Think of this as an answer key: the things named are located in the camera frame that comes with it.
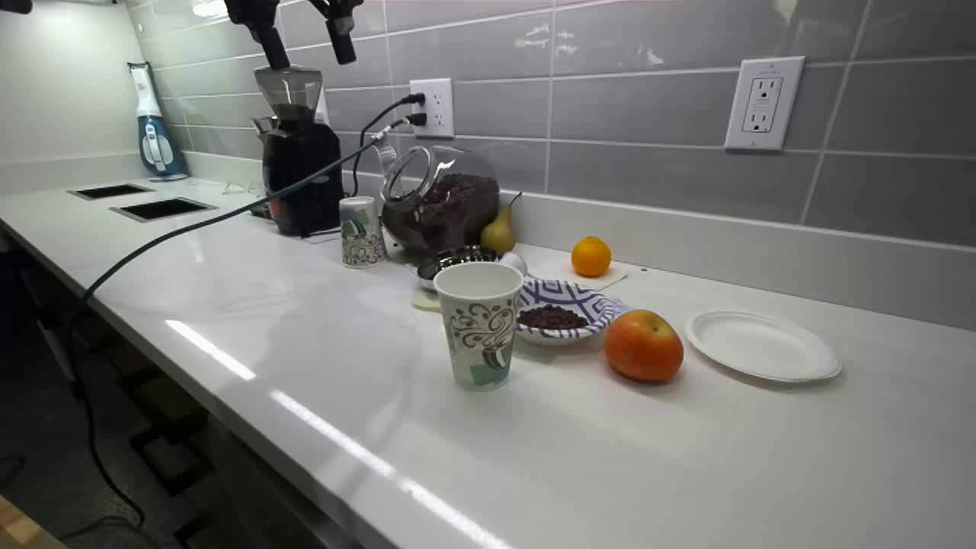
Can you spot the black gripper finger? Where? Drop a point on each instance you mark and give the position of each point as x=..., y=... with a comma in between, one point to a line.
x=269, y=46
x=338, y=38

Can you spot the black coffee grinder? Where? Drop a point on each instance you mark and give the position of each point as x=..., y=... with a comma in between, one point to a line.
x=299, y=171

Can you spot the blue spray bottle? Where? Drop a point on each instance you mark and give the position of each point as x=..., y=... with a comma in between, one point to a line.
x=157, y=142

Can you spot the patterned paper cup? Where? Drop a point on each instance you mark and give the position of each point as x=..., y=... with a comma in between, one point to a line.
x=361, y=232
x=476, y=323

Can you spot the glass jar with coffee beans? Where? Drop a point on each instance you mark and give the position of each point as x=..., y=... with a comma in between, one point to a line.
x=445, y=209

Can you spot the yellow pear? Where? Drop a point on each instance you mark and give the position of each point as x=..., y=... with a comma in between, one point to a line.
x=497, y=235

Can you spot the blue patterned plate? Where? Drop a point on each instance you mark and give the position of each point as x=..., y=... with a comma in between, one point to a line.
x=569, y=300

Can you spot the white paper napkin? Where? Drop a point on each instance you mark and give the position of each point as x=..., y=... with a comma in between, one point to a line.
x=617, y=277

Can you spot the large orange fruit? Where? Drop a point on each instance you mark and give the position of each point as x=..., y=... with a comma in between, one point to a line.
x=642, y=349

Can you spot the white paper plate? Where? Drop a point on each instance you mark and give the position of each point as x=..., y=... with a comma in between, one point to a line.
x=762, y=347

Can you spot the white wall outlet with plugs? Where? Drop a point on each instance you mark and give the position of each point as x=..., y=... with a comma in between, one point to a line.
x=439, y=111

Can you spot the white empty wall outlet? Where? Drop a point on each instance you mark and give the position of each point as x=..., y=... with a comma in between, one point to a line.
x=762, y=102

